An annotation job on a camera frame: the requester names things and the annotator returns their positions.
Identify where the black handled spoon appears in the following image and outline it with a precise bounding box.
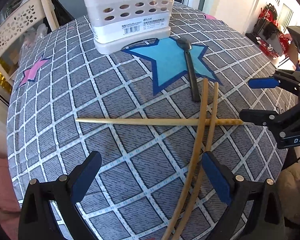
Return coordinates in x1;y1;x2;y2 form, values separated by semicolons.
177;37;201;103

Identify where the grey checked star tablecloth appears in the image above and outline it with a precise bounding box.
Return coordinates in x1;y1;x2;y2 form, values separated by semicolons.
7;1;297;240

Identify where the bamboo chopstick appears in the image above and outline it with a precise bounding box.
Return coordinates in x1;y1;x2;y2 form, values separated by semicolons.
161;78;209;240
171;82;219;240
76;118;244;126

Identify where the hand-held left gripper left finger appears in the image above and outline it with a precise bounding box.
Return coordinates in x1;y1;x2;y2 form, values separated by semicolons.
17;151;103;240

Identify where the white plastic utensil holder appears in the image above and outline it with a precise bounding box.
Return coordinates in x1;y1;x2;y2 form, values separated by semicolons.
80;0;175;55

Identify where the grey kitchen counter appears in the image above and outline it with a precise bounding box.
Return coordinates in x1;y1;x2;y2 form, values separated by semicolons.
53;0;90;20

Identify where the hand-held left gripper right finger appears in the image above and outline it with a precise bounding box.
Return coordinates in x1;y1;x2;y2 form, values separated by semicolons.
202;151;287;240

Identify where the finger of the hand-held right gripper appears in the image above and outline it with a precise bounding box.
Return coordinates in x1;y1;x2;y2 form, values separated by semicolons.
239;109;292;130
249;70;300;90

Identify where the person's fuzzy beige clothing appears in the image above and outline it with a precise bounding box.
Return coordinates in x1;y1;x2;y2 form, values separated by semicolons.
279;164;300;207

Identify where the clear plastic bag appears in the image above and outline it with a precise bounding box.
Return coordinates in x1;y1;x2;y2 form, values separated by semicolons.
22;22;51;51

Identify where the stack of pink plastic stools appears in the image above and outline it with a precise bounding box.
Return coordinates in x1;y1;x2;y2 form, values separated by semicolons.
0;155;20;240

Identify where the gold foil package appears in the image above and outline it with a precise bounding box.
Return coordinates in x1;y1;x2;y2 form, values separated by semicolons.
0;64;12;91

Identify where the red and black object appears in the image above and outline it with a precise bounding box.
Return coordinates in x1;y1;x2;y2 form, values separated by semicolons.
252;2;293;58

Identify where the beige flower-cutout storage cart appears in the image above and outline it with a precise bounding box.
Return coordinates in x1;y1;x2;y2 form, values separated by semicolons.
0;0;60;80

